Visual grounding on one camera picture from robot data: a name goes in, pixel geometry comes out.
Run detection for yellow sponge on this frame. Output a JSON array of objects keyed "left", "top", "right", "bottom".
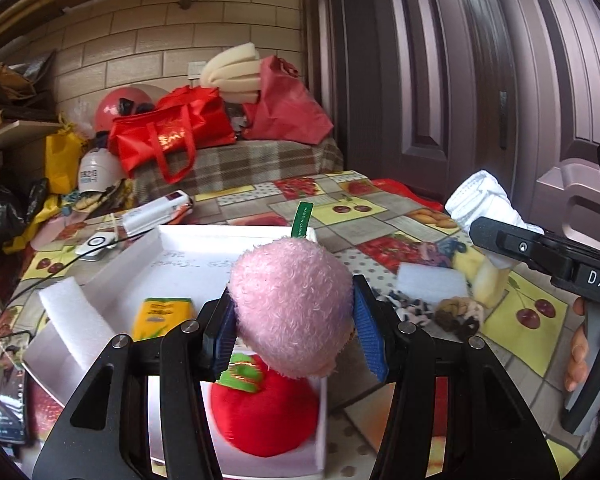
[{"left": 452, "top": 247, "right": 515, "bottom": 309}]

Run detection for white sock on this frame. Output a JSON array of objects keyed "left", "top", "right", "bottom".
[{"left": 444, "top": 170, "right": 545, "bottom": 234}]

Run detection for pink fuzzy plush ball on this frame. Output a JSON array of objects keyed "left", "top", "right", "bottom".
[{"left": 228, "top": 237, "right": 354, "bottom": 378}]

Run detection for right hand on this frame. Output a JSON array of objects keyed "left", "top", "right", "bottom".
[{"left": 564, "top": 325, "right": 588, "bottom": 392}]

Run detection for black white patterned cloth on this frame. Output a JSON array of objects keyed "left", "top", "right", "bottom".
[{"left": 384, "top": 290, "right": 438, "bottom": 327}]

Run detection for yellow green tissue pack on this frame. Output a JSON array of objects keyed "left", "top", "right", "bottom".
[{"left": 132, "top": 298, "right": 195, "bottom": 341}]

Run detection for white foam sponge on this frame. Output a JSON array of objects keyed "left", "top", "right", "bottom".
[{"left": 396, "top": 262, "right": 469, "bottom": 304}]

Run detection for brown hair scrunchie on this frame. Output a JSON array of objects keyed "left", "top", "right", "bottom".
[{"left": 434, "top": 297, "right": 484, "bottom": 341}]

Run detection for red apple plush toy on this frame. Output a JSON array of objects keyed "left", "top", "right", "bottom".
[{"left": 210, "top": 353, "right": 321, "bottom": 457}]

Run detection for white power bank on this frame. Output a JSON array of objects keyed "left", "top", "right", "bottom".
[{"left": 121, "top": 190, "right": 194, "bottom": 236}]

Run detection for white foam block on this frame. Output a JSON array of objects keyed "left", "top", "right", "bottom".
[{"left": 38, "top": 278, "right": 114, "bottom": 372}]

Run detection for red bag beside table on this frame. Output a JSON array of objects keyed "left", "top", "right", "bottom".
[{"left": 372, "top": 179, "right": 444, "bottom": 211}]

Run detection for plaid covered furniture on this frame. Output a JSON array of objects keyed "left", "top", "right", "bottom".
[{"left": 132, "top": 138, "right": 343, "bottom": 204}]

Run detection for white helmet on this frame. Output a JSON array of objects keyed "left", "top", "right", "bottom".
[{"left": 78, "top": 148, "right": 125, "bottom": 193}]

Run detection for dark purple door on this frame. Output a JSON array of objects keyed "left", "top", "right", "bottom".
[{"left": 302, "top": 0, "right": 600, "bottom": 248}]

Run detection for large red tote bag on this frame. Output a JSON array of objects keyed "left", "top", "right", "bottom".
[{"left": 108, "top": 87, "right": 236, "bottom": 184}]

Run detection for red plastic bag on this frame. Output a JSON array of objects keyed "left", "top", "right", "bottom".
[{"left": 242, "top": 55, "right": 334, "bottom": 145}]

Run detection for smartphone with lit screen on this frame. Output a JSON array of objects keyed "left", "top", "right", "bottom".
[{"left": 0, "top": 330, "right": 31, "bottom": 445}]

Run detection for yellow gift bag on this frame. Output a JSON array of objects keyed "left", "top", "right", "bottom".
[{"left": 45, "top": 125, "right": 87, "bottom": 195}]

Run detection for black plastic bag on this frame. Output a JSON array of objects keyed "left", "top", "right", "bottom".
[{"left": 0, "top": 174, "right": 50, "bottom": 244}]

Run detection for cream foam roll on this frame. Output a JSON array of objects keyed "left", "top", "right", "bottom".
[{"left": 199, "top": 42, "right": 261, "bottom": 104}]

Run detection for wooden shelf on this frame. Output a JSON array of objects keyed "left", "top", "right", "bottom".
[{"left": 0, "top": 110, "right": 60, "bottom": 151}]

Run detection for brown paper bags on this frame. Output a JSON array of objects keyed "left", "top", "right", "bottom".
[{"left": 0, "top": 50, "right": 57, "bottom": 122}]

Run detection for black cable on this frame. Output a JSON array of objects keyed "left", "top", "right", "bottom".
[{"left": 0, "top": 228, "right": 131, "bottom": 311}]

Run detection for white round wireless charger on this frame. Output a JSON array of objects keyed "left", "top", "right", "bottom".
[{"left": 76, "top": 231, "right": 118, "bottom": 261}]

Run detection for wall switch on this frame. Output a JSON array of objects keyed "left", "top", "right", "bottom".
[{"left": 187, "top": 61, "right": 206, "bottom": 80}]

